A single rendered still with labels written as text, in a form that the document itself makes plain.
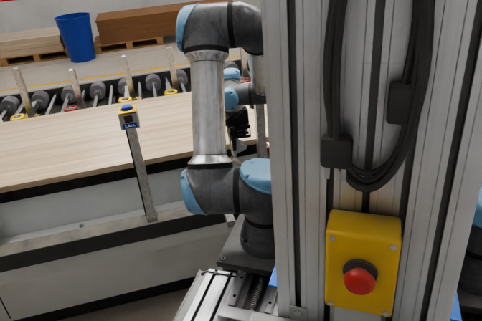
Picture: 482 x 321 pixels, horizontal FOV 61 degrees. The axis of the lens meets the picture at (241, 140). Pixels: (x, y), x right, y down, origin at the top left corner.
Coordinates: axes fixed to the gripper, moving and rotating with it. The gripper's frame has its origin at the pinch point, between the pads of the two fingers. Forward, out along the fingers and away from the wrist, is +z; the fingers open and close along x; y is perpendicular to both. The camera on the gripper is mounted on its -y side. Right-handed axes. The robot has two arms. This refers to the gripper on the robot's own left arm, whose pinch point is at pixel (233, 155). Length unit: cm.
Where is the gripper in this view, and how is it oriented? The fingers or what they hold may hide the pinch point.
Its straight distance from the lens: 165.2
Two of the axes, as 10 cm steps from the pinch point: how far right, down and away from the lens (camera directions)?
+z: 0.9, 8.8, 4.7
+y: 9.7, -1.9, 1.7
